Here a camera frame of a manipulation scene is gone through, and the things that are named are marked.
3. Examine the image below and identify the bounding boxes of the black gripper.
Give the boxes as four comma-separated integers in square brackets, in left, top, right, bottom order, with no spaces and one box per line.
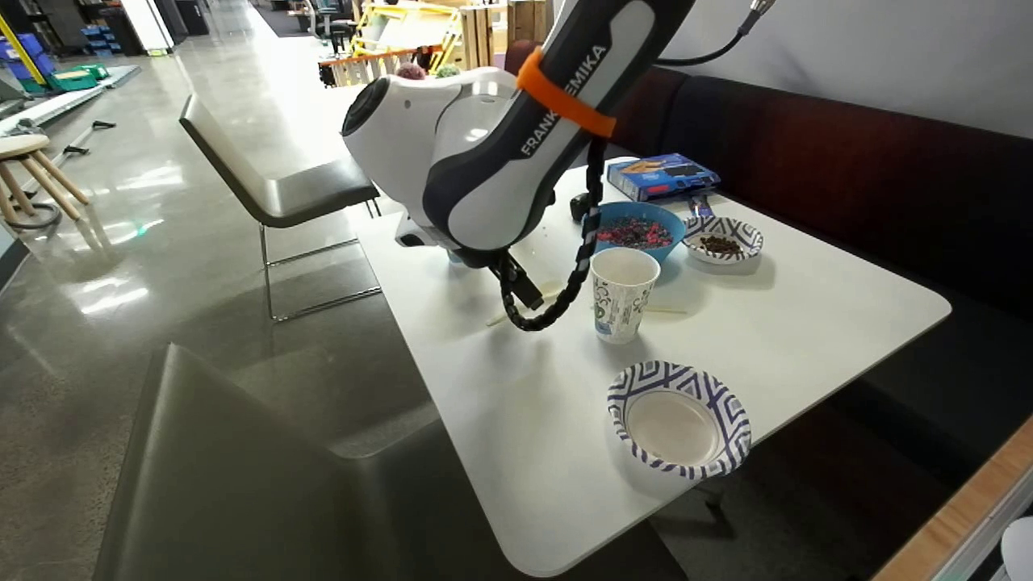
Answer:
[461,245,548,318]

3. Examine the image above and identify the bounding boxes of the red green blue pebbles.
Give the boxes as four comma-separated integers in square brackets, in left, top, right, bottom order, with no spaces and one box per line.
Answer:
[596,213,675,251]

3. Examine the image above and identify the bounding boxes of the printed paper cup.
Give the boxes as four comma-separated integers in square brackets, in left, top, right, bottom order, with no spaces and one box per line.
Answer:
[587,249,665,348]

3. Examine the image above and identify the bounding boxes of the blue plastic bowl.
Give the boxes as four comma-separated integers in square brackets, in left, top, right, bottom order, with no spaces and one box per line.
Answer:
[590,199,689,267]

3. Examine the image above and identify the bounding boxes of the patterned paper bowl brown contents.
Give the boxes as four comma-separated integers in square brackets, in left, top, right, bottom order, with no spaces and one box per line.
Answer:
[683,213,768,271]

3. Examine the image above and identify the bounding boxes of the blue cardboard box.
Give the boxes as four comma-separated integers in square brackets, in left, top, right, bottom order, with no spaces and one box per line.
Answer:
[603,153,722,207]

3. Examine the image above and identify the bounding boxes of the black seat metal chair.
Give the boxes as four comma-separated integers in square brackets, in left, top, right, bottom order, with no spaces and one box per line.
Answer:
[177,92,384,326]

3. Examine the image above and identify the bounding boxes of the black upholstered sofa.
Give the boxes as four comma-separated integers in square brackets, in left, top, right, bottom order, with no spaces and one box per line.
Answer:
[609,63,1033,511]

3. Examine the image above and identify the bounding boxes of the wooden stool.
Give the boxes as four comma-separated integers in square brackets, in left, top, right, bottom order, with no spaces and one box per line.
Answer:
[0,131,110,251]

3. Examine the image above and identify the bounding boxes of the white cap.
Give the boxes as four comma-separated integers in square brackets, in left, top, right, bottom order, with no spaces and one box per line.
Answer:
[997,514,1033,581]

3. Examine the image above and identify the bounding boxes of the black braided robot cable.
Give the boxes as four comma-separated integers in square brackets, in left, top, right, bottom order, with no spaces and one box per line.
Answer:
[493,137,609,336]

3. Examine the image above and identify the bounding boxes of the orange arm strap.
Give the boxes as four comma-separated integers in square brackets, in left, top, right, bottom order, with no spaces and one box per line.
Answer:
[515,45,621,142]

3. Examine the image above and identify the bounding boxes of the wooden frame beam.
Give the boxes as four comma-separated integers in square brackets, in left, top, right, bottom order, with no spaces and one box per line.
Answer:
[870,417,1033,581]

